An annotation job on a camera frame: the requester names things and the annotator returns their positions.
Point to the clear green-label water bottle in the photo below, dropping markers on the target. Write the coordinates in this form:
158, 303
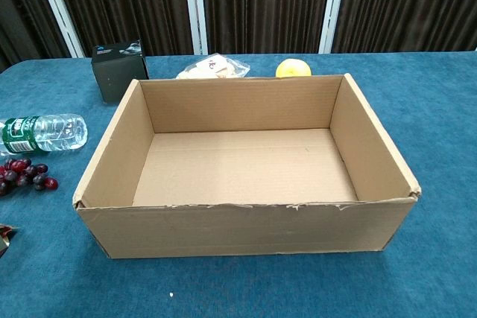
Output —
56, 133

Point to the bunch of red grapes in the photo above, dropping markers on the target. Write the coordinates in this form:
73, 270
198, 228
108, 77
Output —
18, 176

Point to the gold red snack packet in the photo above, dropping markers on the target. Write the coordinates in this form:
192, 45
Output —
4, 240

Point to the open brown cardboard box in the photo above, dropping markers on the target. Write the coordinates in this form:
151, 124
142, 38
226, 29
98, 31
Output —
242, 232

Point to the black cube product box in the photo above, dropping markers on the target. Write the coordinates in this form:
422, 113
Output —
115, 76

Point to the clear bag of pastries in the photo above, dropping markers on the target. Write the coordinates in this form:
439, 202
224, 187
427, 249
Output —
208, 66

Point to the yellow round fruit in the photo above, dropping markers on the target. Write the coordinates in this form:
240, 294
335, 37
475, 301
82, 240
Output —
292, 68

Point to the blue felt table cover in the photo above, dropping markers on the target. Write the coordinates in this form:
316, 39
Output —
428, 128

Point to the white partition frame post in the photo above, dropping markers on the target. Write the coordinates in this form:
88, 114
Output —
56, 1
195, 16
331, 16

